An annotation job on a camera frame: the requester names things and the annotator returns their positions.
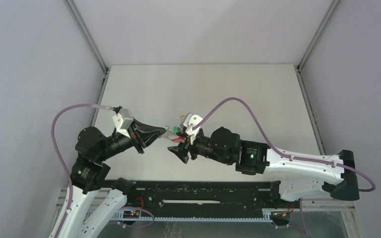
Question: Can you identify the green tag key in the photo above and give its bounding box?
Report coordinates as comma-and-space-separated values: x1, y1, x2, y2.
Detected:
173, 127, 182, 135

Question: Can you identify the metal keyring holder red handle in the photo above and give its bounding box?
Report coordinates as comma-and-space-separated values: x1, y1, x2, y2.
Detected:
161, 125, 185, 143

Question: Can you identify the white slotted cable duct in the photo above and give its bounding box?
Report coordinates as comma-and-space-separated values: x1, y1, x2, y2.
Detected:
82, 210, 277, 223

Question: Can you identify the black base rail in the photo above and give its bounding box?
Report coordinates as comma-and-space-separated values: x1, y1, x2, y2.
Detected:
110, 179, 301, 219

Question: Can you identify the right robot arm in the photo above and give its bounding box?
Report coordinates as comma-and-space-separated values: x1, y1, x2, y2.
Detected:
168, 127, 360, 202

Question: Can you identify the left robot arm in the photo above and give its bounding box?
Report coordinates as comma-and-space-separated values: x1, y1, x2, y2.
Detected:
50, 120, 166, 238

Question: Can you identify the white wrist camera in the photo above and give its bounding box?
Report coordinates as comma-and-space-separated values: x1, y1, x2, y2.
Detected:
181, 113, 203, 145
112, 107, 134, 138

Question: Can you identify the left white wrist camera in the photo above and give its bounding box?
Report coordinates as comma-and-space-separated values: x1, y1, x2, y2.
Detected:
112, 107, 134, 138

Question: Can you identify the electronics board with leds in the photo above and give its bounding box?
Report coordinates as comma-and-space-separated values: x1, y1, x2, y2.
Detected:
123, 210, 140, 219

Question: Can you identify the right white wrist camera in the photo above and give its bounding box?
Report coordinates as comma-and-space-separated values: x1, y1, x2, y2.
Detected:
181, 113, 203, 145

